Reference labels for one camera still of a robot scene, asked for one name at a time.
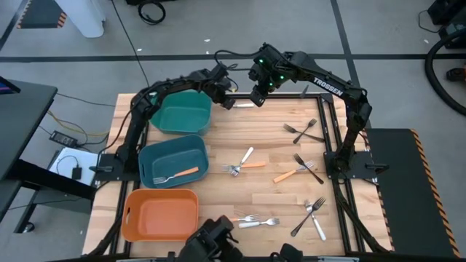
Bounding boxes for black power unit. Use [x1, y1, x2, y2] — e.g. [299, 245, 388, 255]
[438, 22, 466, 50]

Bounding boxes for large black hazard-striped mat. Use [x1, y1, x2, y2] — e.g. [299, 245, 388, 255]
[365, 127, 462, 259]

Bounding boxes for coiled black cable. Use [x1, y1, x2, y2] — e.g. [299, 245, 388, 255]
[137, 0, 167, 25]

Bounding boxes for grey side table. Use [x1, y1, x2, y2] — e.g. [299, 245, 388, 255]
[0, 78, 98, 234]

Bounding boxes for black fork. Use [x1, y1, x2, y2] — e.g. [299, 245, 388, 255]
[290, 196, 327, 238]
[283, 123, 325, 143]
[293, 153, 325, 185]
[292, 118, 318, 145]

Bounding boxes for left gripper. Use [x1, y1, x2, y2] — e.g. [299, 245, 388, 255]
[207, 63, 237, 111]

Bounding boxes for black table frame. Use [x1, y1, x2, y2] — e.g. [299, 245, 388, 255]
[83, 92, 394, 262]

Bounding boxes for black equipment box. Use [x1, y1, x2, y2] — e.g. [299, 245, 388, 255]
[426, 0, 466, 25]

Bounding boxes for long black cable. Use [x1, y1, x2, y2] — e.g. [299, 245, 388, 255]
[111, 0, 152, 94]

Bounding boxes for orange plastic bin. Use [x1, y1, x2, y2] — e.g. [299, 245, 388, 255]
[121, 188, 200, 243]

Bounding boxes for orange and black tool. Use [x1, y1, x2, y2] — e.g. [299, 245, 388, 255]
[446, 64, 466, 83]

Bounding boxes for dark blue plastic bin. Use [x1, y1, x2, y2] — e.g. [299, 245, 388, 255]
[138, 134, 210, 189]

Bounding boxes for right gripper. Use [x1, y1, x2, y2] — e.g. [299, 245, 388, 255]
[249, 54, 287, 108]

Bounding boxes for thick black hose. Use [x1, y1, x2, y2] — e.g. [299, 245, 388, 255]
[424, 28, 466, 118]

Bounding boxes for yellow cable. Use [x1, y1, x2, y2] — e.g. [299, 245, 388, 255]
[46, 108, 110, 138]

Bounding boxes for orange-handled fork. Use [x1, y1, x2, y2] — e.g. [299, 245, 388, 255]
[152, 166, 200, 185]
[272, 159, 316, 184]
[229, 213, 260, 223]
[221, 161, 268, 173]

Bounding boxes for light green plastic bin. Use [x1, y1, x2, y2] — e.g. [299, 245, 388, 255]
[149, 90, 213, 136]

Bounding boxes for small black hazard-striped mat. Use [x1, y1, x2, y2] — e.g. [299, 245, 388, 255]
[16, 0, 68, 29]

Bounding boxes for black monitor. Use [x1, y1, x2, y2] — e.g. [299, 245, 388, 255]
[0, 75, 22, 95]

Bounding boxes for black power adapter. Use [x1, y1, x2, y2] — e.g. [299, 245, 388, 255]
[49, 130, 79, 148]

